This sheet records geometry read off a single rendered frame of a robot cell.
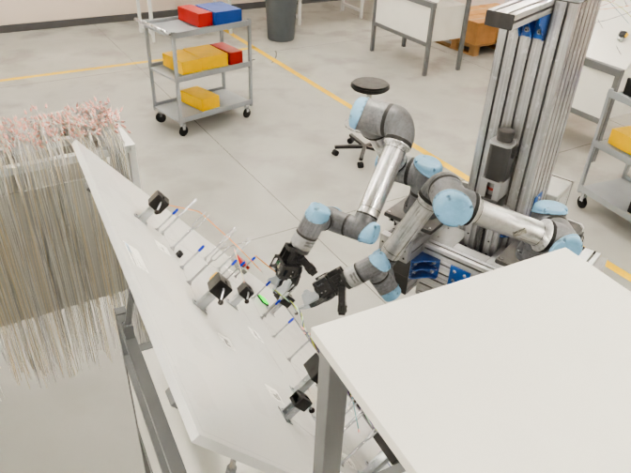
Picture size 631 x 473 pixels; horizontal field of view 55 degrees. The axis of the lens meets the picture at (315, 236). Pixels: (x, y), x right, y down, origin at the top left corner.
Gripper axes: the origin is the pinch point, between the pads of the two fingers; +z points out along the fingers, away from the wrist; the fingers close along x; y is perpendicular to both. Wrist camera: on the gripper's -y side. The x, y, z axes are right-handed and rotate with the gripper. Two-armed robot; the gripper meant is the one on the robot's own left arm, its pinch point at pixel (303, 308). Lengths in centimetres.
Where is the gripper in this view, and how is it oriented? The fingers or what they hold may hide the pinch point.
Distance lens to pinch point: 220.0
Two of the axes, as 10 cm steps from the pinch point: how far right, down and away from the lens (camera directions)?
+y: -5.1, -8.5, -1.2
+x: -1.6, 2.4, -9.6
